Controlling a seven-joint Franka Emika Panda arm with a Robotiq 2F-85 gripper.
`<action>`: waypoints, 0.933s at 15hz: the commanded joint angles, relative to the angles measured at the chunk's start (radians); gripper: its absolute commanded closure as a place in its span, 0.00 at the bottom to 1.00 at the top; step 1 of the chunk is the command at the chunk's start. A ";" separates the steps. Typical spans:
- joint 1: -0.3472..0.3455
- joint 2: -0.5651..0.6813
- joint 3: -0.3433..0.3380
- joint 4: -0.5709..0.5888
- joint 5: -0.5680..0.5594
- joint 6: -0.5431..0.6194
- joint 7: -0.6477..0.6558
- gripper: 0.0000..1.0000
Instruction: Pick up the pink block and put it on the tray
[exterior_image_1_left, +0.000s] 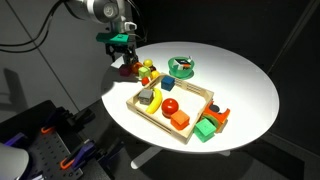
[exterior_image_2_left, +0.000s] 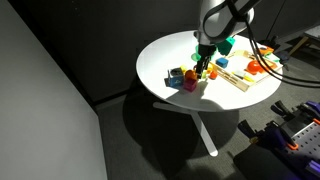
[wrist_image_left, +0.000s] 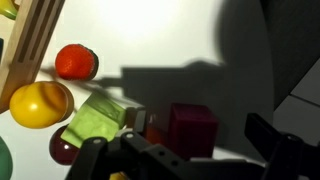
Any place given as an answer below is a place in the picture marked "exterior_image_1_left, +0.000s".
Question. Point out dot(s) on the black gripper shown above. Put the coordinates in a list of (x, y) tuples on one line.
[(116, 48)]

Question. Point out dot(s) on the red toy tomato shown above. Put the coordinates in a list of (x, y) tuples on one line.
[(170, 107)]

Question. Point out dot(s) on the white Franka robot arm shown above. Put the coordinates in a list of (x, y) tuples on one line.
[(100, 10)]

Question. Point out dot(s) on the dark purple toy plum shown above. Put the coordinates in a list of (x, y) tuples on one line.
[(153, 68)]

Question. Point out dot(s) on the blue block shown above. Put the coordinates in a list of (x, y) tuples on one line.
[(168, 83)]

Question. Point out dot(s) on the purple clamp with orange tip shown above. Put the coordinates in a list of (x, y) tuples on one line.
[(81, 153), (48, 129)]

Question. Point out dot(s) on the white rounded housing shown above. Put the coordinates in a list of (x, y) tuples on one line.
[(11, 163)]

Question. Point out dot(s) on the white table leg base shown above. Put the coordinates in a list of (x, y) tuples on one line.
[(143, 160)]

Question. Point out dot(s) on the green block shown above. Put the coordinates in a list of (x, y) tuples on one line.
[(204, 130)]

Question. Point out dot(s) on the yellow toy banana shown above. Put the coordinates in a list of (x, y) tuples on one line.
[(156, 101)]

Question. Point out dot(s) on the orange block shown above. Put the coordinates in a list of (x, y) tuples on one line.
[(180, 120)]

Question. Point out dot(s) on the black white box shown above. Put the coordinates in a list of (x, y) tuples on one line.
[(183, 63)]

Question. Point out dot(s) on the yellow toy lemon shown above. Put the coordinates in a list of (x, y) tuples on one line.
[(148, 63)]

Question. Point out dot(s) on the orange toy fruit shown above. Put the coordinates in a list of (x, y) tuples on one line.
[(136, 68)]

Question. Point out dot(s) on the pink block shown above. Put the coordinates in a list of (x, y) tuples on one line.
[(125, 70)]

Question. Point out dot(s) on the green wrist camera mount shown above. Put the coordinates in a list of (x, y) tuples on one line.
[(111, 37)]

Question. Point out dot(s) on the grey block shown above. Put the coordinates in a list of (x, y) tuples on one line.
[(145, 96)]

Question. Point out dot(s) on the orange rainbow arch toy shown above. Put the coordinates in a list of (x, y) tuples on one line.
[(220, 116)]

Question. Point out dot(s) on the wooden slatted tray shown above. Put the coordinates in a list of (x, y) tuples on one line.
[(196, 96)]

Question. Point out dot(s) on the small red-orange toy fruit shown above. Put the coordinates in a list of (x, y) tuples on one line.
[(145, 81)]

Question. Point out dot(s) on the perforated metal breadboard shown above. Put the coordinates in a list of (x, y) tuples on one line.
[(50, 153)]

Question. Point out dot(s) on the yellow toy ball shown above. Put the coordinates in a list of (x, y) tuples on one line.
[(155, 74)]

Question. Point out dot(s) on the green bowl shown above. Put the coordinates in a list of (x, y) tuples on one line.
[(181, 73)]

